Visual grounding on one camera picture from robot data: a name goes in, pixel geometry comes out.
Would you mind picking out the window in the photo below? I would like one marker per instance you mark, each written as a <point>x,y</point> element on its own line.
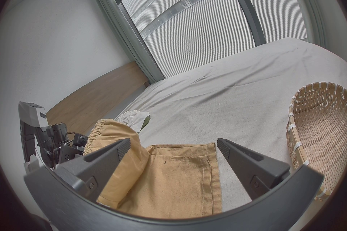
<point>203,21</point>

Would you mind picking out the white garment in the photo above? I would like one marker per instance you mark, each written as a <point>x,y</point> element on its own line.
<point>132,119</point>

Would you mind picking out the green garment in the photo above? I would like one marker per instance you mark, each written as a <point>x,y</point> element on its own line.
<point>145,123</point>

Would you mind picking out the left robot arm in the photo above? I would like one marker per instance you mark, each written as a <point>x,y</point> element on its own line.
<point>32,113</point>

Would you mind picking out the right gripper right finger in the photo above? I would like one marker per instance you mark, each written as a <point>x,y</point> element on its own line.
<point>244,167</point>

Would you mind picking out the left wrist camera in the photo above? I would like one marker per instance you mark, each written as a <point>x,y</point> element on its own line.
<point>80,139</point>

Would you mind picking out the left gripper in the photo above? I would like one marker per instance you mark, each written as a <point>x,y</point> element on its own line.
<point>69,153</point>

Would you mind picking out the bed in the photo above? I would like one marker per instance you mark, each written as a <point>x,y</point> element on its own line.
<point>217,89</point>

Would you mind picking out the round woven basket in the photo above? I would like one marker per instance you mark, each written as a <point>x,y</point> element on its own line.
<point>320,129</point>

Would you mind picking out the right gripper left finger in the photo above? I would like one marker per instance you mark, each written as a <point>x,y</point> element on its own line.
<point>103,165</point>

